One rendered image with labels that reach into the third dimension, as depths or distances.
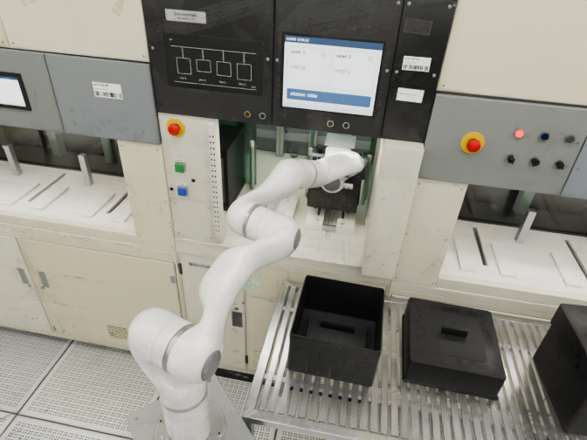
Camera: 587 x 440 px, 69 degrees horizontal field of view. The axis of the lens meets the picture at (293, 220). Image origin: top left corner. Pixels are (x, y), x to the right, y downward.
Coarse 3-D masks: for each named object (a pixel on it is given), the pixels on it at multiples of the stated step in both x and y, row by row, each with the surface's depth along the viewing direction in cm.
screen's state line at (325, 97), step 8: (288, 88) 132; (288, 96) 133; (296, 96) 133; (304, 96) 132; (312, 96) 132; (320, 96) 132; (328, 96) 131; (336, 96) 131; (344, 96) 130; (352, 96) 130; (360, 96) 129; (368, 96) 129; (344, 104) 132; (352, 104) 131; (360, 104) 131; (368, 104) 130
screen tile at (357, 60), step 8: (336, 56) 124; (344, 56) 124; (352, 56) 123; (360, 56) 123; (376, 56) 122; (336, 64) 125; (344, 64) 125; (352, 64) 125; (360, 64) 124; (368, 64) 124; (368, 72) 125; (336, 80) 128; (344, 80) 128; (352, 80) 127; (360, 80) 127; (368, 80) 126; (336, 88) 129; (344, 88) 129; (352, 88) 128; (360, 88) 128; (368, 88) 128
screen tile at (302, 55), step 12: (288, 48) 125; (300, 48) 125; (312, 48) 124; (288, 60) 127; (300, 60) 127; (312, 60) 126; (324, 60) 125; (288, 72) 129; (300, 72) 129; (312, 72) 128; (324, 72) 127; (300, 84) 130; (312, 84) 130; (324, 84) 129
